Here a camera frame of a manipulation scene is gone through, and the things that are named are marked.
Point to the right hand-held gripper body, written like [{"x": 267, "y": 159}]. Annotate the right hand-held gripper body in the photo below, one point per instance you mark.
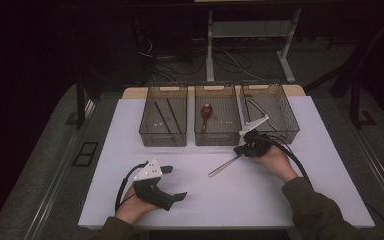
[{"x": 256, "y": 145}]

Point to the white metal desk frame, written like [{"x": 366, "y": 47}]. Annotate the white metal desk frame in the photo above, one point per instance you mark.
[{"x": 250, "y": 29}]

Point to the brown wooden spoon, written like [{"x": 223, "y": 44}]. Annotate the brown wooden spoon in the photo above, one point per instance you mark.
[{"x": 206, "y": 110}]

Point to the person's left hand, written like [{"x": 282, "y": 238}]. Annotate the person's left hand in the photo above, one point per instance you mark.
[{"x": 131, "y": 208}]

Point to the black metal stand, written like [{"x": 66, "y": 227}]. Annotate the black metal stand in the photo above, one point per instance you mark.
[
  {"x": 355, "y": 106},
  {"x": 80, "y": 106}
]

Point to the person's right hand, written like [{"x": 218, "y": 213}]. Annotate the person's right hand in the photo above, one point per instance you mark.
[{"x": 276, "y": 161}]

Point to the smoky transparent plastic bin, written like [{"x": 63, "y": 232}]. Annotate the smoky transparent plastic bin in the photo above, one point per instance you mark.
[
  {"x": 221, "y": 115},
  {"x": 280, "y": 110},
  {"x": 164, "y": 115}
]

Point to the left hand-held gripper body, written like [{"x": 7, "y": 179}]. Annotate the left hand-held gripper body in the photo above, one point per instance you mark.
[{"x": 151, "y": 193}]

